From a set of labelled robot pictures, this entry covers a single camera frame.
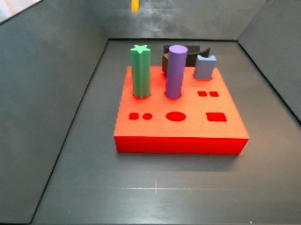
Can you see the purple cylinder peg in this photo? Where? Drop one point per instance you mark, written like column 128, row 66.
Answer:
column 175, row 67

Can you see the light blue notched peg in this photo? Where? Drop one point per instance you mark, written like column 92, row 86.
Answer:
column 204, row 65

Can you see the green star peg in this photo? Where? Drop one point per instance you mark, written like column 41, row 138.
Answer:
column 140, row 71

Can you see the yellow square-circle peg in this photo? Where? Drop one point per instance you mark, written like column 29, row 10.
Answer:
column 134, row 5

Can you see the red peg board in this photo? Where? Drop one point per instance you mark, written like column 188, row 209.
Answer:
column 199, row 123

